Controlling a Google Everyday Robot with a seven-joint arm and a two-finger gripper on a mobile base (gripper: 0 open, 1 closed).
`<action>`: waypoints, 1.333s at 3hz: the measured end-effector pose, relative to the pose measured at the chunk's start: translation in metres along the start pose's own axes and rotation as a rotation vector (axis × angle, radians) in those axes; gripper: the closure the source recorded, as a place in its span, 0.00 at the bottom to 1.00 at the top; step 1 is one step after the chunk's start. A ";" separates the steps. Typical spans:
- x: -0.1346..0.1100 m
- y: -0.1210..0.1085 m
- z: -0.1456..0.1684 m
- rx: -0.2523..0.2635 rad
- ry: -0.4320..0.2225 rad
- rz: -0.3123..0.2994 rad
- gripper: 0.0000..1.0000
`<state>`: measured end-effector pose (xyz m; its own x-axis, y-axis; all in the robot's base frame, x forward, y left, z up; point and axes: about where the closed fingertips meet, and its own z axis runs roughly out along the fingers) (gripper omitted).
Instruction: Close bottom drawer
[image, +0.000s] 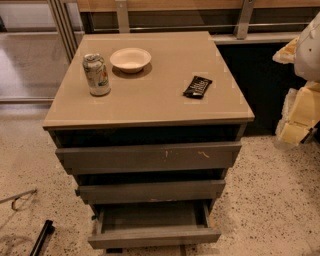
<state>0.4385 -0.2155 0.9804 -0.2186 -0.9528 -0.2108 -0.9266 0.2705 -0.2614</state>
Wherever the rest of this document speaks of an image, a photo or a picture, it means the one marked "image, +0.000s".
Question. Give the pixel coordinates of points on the foam gripper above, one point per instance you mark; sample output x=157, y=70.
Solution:
x=309, y=55

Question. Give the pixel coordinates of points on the grey bottom drawer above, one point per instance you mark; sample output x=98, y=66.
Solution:
x=153, y=224

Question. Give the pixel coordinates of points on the grey drawer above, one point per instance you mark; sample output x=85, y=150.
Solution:
x=153, y=224
x=148, y=158
x=151, y=192

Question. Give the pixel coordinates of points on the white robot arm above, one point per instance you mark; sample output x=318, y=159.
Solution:
x=301, y=109

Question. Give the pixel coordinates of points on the grey top drawer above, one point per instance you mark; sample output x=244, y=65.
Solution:
x=148, y=158

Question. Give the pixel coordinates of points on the grey middle drawer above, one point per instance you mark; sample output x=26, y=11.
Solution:
x=151, y=192

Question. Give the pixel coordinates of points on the grey drawer cabinet beige top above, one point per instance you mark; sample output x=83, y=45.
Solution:
x=149, y=108

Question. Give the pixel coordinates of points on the black snack bar wrapper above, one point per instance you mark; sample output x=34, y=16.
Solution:
x=197, y=88

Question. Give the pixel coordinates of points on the white paper bowl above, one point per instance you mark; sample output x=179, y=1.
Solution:
x=130, y=60

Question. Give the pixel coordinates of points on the white green soda can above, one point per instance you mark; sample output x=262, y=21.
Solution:
x=96, y=74

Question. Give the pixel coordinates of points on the black bar on floor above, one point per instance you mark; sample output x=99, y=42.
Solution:
x=46, y=230

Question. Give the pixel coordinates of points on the grey metal rod on floor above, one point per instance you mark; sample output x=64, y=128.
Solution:
x=14, y=198

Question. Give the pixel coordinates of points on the metal railing frame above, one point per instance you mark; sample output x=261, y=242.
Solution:
x=229, y=21

